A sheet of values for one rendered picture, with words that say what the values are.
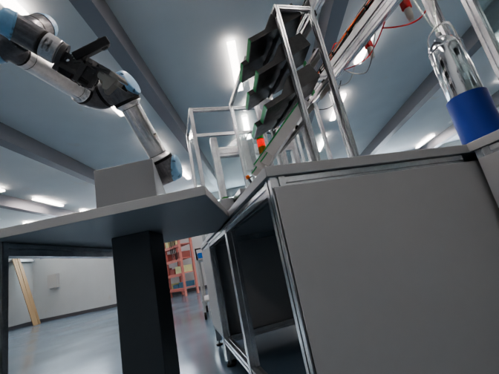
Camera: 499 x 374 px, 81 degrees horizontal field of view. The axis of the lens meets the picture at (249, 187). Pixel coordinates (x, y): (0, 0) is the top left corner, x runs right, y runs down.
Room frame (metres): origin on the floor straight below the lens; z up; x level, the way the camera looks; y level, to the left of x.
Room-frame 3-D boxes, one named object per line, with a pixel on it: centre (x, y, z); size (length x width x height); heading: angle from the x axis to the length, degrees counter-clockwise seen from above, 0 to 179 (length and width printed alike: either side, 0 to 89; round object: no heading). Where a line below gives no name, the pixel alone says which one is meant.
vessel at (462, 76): (1.21, -1.02, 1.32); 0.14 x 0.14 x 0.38
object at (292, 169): (1.67, -0.50, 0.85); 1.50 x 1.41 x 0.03; 17
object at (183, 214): (1.26, 0.47, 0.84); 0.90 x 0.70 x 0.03; 179
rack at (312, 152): (1.23, -0.30, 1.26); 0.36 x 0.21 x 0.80; 17
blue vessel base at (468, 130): (1.21, -1.02, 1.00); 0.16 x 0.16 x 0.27
